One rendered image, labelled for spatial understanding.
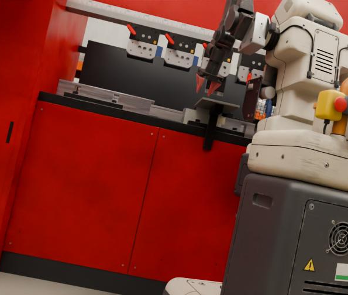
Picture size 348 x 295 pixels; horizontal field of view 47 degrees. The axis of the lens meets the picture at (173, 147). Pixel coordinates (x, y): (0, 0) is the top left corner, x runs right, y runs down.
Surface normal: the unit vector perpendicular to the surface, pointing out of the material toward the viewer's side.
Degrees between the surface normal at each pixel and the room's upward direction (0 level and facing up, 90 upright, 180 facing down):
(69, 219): 90
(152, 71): 90
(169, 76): 90
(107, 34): 90
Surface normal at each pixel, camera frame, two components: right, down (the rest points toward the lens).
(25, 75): 0.09, -0.03
